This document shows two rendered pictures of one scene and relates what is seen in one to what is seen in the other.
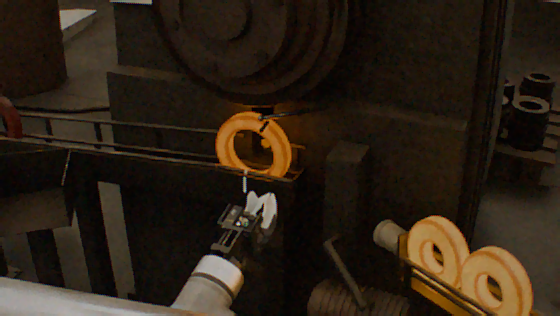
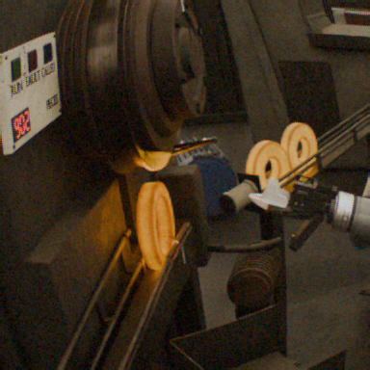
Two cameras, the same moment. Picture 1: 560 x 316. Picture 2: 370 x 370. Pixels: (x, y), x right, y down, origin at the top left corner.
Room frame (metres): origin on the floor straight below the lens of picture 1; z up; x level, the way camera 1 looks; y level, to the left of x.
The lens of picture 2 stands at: (1.55, 1.61, 1.31)
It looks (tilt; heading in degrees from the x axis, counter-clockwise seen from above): 17 degrees down; 260
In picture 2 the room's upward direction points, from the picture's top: 9 degrees counter-clockwise
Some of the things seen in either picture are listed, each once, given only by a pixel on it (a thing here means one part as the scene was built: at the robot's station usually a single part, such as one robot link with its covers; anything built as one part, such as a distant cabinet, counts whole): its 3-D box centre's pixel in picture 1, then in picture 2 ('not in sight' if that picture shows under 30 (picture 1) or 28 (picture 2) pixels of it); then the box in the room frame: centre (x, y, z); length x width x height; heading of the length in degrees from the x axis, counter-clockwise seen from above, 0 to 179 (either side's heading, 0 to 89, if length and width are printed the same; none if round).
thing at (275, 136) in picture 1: (252, 150); (156, 226); (1.35, 0.07, 0.75); 0.18 x 0.03 x 0.18; 66
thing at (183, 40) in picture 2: (227, 10); (181, 53); (1.25, 0.11, 1.11); 0.28 x 0.06 x 0.28; 66
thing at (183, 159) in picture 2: not in sight; (198, 174); (0.81, -2.16, 0.17); 0.57 x 0.31 x 0.34; 86
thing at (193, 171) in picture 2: (347, 195); (181, 218); (1.26, -0.15, 0.68); 0.11 x 0.08 x 0.24; 156
